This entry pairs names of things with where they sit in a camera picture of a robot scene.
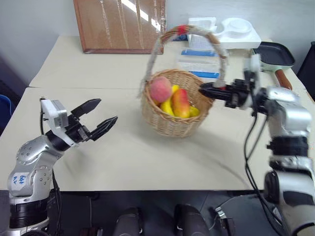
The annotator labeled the pink peach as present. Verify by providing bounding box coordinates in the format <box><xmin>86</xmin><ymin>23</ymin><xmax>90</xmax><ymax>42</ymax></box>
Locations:
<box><xmin>150</xmin><ymin>76</ymin><xmax>173</xmax><ymax>103</ymax></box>

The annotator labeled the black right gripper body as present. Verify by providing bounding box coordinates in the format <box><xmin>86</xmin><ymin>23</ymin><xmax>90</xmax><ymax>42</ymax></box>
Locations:
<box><xmin>224</xmin><ymin>79</ymin><xmax>250</xmax><ymax>109</ymax></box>

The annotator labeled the white foam packaging block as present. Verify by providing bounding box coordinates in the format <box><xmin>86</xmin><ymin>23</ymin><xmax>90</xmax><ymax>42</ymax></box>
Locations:
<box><xmin>188</xmin><ymin>17</ymin><xmax>218</xmax><ymax>34</ymax></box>

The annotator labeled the brown wooden board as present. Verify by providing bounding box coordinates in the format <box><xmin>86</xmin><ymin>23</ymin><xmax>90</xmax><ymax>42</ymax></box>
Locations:
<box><xmin>73</xmin><ymin>0</ymin><xmax>167</xmax><ymax>55</ymax></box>

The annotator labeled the wicker basket with handle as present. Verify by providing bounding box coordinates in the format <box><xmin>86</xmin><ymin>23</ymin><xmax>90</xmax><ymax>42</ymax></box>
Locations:
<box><xmin>136</xmin><ymin>24</ymin><xmax>230</xmax><ymax>139</ymax></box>

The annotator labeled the white foam packaging tray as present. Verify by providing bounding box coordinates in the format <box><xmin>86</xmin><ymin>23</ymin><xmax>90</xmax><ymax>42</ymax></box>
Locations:
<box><xmin>216</xmin><ymin>17</ymin><xmax>262</xmax><ymax>50</ymax></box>

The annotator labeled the red yellow mango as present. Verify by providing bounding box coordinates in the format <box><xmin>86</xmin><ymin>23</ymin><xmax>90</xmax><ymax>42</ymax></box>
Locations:
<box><xmin>171</xmin><ymin>88</ymin><xmax>191</xmax><ymax>119</ymax></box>

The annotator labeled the metal clip on black strap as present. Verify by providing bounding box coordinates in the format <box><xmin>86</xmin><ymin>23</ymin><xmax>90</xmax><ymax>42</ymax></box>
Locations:
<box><xmin>213</xmin><ymin>206</ymin><xmax>236</xmax><ymax>236</ymax></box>

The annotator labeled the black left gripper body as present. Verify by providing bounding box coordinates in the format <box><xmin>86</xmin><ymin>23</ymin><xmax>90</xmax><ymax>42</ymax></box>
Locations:
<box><xmin>64</xmin><ymin>113</ymin><xmax>92</xmax><ymax>143</ymax></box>

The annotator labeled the black pan with wooden handle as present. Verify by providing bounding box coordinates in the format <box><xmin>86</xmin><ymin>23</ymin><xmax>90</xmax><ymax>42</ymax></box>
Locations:
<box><xmin>252</xmin><ymin>41</ymin><xmax>296</xmax><ymax>90</ymax></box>

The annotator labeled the white label with blue writing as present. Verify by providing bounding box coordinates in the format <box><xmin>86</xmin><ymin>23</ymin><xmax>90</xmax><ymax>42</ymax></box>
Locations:
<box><xmin>10</xmin><ymin>172</ymin><xmax>32</xmax><ymax>192</ymax></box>

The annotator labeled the dark chair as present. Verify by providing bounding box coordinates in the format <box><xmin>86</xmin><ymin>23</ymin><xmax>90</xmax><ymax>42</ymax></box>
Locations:
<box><xmin>296</xmin><ymin>41</ymin><xmax>315</xmax><ymax>102</ymax></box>

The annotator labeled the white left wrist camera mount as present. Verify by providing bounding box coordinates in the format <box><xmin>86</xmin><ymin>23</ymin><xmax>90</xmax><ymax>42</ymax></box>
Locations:
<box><xmin>40</xmin><ymin>99</ymin><xmax>80</xmax><ymax>148</ymax></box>

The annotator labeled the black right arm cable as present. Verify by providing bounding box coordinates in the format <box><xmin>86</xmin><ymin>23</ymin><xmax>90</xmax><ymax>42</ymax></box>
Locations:
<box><xmin>243</xmin><ymin>112</ymin><xmax>292</xmax><ymax>236</ymax></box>

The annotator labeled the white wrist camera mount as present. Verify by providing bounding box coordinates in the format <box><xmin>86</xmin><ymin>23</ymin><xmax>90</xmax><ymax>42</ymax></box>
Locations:
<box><xmin>242</xmin><ymin>54</ymin><xmax>261</xmax><ymax>110</ymax></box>
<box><xmin>40</xmin><ymin>99</ymin><xmax>80</xmax><ymax>148</ymax></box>

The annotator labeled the blue chair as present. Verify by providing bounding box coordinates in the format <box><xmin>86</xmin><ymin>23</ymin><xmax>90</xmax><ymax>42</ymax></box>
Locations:
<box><xmin>0</xmin><ymin>94</ymin><xmax>13</xmax><ymax>136</ymax></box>

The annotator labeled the dark rounded shape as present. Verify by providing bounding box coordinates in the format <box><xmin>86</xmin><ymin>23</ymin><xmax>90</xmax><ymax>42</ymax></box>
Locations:
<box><xmin>114</xmin><ymin>207</ymin><xmax>144</xmax><ymax>236</ymax></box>
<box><xmin>173</xmin><ymin>204</ymin><xmax>212</xmax><ymax>236</ymax></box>

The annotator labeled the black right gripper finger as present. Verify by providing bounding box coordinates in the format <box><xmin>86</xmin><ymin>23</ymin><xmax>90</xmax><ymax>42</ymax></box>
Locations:
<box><xmin>198</xmin><ymin>89</ymin><xmax>231</xmax><ymax>102</ymax></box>
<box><xmin>200</xmin><ymin>82</ymin><xmax>227</xmax><ymax>91</ymax></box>

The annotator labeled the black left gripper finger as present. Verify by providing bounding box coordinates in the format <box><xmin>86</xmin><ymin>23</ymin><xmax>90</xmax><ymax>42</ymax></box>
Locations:
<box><xmin>71</xmin><ymin>98</ymin><xmax>102</xmax><ymax>119</ymax></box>
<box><xmin>89</xmin><ymin>116</ymin><xmax>119</xmax><ymax>142</ymax></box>

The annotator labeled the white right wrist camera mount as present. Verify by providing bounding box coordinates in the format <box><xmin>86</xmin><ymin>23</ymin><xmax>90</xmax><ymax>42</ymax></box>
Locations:
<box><xmin>242</xmin><ymin>54</ymin><xmax>261</xmax><ymax>110</ymax></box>

